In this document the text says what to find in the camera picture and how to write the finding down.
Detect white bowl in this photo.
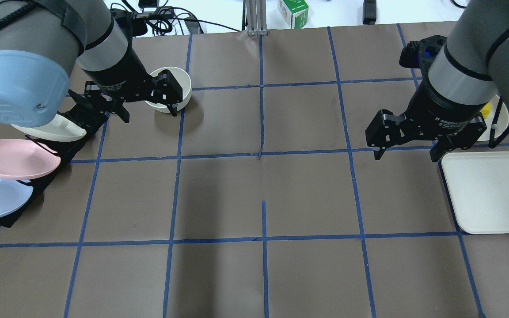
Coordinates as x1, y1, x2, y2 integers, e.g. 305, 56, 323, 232
145, 67, 192, 117

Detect aluminium frame post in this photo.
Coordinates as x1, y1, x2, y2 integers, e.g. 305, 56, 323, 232
242, 0, 268, 36

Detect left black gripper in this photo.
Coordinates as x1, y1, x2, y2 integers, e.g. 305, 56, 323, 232
68, 57, 184, 124

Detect black power adapter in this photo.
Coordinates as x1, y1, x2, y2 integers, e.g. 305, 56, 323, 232
362, 0, 377, 25

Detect black cable bundle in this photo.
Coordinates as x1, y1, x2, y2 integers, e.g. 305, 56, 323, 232
110, 0, 242, 37

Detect yellow lemon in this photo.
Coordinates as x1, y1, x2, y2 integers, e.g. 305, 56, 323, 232
480, 103, 491, 120

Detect green white box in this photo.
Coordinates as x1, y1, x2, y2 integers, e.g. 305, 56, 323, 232
277, 0, 309, 30

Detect white rectangular tray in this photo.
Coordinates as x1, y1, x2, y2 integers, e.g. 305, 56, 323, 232
441, 151, 509, 234

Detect white plate with lemon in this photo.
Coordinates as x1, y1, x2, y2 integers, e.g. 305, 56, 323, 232
477, 95, 509, 142

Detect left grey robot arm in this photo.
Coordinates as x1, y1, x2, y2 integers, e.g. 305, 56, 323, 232
0, 0, 182, 128

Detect white plate in rack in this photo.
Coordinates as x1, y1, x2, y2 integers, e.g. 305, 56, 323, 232
11, 114, 87, 142

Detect black plate rack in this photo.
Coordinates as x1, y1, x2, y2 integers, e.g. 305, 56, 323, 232
0, 91, 113, 228

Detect pink plate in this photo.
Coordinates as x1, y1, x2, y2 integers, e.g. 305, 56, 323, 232
0, 139, 62, 180

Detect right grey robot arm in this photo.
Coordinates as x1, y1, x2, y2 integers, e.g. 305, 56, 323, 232
365, 0, 509, 162

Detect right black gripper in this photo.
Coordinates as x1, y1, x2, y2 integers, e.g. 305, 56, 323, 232
365, 81, 487, 163

